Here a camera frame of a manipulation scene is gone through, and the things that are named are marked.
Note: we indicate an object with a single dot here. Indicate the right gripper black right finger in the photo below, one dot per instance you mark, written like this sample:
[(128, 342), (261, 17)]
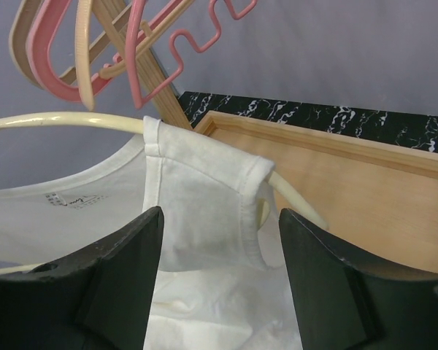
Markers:
[(330, 307)]

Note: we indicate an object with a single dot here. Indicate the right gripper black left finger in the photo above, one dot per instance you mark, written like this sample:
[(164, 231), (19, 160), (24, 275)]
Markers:
[(117, 304)]

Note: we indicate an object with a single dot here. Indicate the white-top hanger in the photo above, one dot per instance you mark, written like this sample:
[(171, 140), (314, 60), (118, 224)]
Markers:
[(76, 122)]

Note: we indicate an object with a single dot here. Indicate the white tank top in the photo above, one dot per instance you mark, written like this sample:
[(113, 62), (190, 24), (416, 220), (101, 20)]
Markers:
[(222, 281)]

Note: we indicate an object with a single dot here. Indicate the pink plastic hanger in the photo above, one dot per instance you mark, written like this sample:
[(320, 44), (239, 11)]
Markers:
[(48, 67)]

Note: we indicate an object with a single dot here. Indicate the beige wooden hanger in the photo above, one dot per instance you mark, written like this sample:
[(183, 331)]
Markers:
[(24, 19)]

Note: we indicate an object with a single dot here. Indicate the cream wooden hanger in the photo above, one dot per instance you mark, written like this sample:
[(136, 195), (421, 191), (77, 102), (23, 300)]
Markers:
[(82, 53)]

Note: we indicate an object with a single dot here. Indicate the wooden clothes rack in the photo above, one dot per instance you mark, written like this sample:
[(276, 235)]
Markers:
[(380, 197)]

